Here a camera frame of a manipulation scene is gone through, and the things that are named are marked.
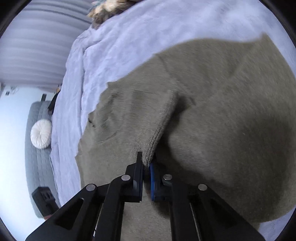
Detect olive brown knit sweater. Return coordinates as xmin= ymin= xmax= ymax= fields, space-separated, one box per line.
xmin=75 ymin=33 xmax=296 ymax=241

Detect pile of striped clothes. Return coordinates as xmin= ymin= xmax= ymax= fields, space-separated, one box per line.
xmin=87 ymin=0 xmax=140 ymax=29

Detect round white pleated cushion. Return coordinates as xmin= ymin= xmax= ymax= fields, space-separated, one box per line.
xmin=30 ymin=119 xmax=52 ymax=150

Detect grey pleated curtain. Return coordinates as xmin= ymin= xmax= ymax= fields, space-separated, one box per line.
xmin=1 ymin=1 xmax=91 ymax=90

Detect lavender plush bed blanket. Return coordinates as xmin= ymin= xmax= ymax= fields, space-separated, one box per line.
xmin=51 ymin=1 xmax=295 ymax=240

